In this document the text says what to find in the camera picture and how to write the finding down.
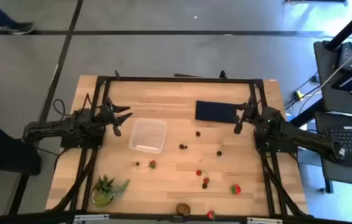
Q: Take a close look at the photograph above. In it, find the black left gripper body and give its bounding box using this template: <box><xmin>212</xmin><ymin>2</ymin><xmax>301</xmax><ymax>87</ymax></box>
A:
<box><xmin>100</xmin><ymin>96</ymin><xmax>123</xmax><ymax>138</ymax></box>

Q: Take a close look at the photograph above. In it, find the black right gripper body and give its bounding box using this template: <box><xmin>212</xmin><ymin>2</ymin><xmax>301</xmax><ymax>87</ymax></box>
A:
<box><xmin>233</xmin><ymin>95</ymin><xmax>262</xmax><ymax>136</ymax></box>

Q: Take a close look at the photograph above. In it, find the brown kiwi fruit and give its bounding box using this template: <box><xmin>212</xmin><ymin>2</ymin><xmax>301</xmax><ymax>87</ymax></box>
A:
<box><xmin>176</xmin><ymin>202</ymin><xmax>191</xmax><ymax>217</ymax></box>

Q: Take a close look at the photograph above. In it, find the clear plastic tupperware container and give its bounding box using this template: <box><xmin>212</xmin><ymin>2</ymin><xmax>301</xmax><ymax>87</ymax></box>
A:
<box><xmin>128</xmin><ymin>117</ymin><xmax>167</xmax><ymax>154</ymax></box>

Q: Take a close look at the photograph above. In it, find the dark blue cloth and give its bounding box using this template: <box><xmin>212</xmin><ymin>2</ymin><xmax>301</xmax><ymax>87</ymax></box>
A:
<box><xmin>194</xmin><ymin>100</ymin><xmax>242</xmax><ymax>124</ymax></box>

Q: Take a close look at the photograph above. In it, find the black diagonal metal beam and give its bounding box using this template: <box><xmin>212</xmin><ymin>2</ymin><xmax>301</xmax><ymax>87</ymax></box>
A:
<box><xmin>289</xmin><ymin>98</ymin><xmax>326</xmax><ymax>128</ymax></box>
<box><xmin>326</xmin><ymin>0</ymin><xmax>352</xmax><ymax>51</ymax></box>

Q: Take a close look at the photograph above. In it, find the black desk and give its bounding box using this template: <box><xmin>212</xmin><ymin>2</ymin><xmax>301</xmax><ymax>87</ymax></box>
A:
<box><xmin>313</xmin><ymin>39</ymin><xmax>352</xmax><ymax>114</ymax></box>
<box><xmin>314</xmin><ymin>111</ymin><xmax>352</xmax><ymax>194</ymax></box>

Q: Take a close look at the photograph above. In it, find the green potted succulent plant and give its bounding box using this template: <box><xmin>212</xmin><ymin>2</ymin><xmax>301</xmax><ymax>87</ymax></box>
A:
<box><xmin>90</xmin><ymin>174</ymin><xmax>131</xmax><ymax>208</ymax></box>

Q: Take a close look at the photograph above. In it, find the black power adapter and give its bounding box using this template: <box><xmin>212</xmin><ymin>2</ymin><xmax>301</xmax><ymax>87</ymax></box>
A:
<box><xmin>337</xmin><ymin>42</ymin><xmax>352</xmax><ymax>72</ymax></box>

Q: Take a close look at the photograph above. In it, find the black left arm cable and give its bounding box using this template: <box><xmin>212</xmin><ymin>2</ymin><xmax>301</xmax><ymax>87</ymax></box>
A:
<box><xmin>52</xmin><ymin>98</ymin><xmax>68</xmax><ymax>121</ymax></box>

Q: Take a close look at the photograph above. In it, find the black floor cable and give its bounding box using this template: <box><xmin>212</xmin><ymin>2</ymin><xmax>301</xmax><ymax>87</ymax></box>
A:
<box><xmin>284</xmin><ymin>72</ymin><xmax>322</xmax><ymax>116</ymax></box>

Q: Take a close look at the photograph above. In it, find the black metal table frame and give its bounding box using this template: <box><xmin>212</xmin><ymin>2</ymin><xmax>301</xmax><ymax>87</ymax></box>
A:
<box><xmin>46</xmin><ymin>70</ymin><xmax>315</xmax><ymax>224</ymax></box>

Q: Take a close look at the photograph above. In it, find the white cable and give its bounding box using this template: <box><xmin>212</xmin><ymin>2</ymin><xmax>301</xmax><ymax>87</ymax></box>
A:
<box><xmin>318</xmin><ymin>39</ymin><xmax>352</xmax><ymax>91</ymax></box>

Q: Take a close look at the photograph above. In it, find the silver metal bracket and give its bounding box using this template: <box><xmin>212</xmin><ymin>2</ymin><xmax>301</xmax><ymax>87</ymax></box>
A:
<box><xmin>246</xmin><ymin>217</ymin><xmax>284</xmax><ymax>224</ymax></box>
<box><xmin>74</xmin><ymin>213</ymin><xmax>110</xmax><ymax>223</ymax></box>

